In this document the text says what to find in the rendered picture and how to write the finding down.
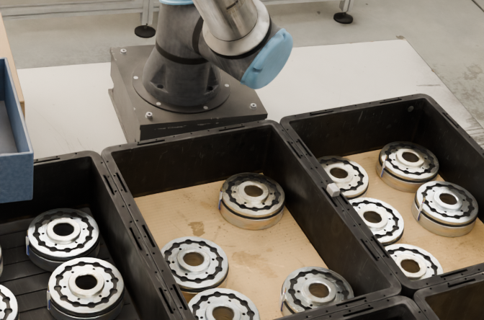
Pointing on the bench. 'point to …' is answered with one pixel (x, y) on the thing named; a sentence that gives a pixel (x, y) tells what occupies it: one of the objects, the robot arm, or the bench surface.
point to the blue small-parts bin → (14, 143)
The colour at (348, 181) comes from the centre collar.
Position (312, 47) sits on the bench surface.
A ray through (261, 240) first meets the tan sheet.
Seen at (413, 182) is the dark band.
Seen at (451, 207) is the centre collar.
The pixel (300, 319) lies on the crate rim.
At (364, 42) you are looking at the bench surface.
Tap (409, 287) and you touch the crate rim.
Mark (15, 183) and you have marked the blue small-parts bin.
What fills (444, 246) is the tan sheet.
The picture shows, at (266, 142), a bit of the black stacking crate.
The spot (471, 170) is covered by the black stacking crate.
